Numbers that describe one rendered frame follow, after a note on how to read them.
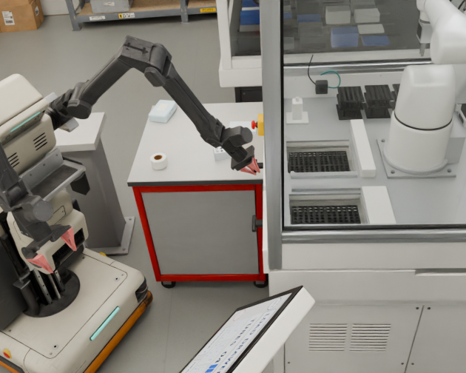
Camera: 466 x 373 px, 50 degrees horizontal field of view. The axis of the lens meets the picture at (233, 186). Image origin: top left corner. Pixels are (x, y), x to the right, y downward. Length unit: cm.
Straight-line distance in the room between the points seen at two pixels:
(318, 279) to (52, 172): 97
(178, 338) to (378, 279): 125
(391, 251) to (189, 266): 129
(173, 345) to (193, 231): 55
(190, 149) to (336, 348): 106
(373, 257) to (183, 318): 133
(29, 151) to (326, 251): 101
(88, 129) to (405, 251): 167
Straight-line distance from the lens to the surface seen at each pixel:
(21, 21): 621
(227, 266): 251
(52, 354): 230
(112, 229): 289
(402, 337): 183
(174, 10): 567
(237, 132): 174
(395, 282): 158
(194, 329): 255
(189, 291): 269
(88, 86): 170
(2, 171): 145
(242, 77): 263
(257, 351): 105
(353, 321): 173
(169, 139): 239
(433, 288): 163
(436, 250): 151
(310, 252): 145
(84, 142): 250
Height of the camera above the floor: 208
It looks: 40 degrees down
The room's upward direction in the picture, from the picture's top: 5 degrees counter-clockwise
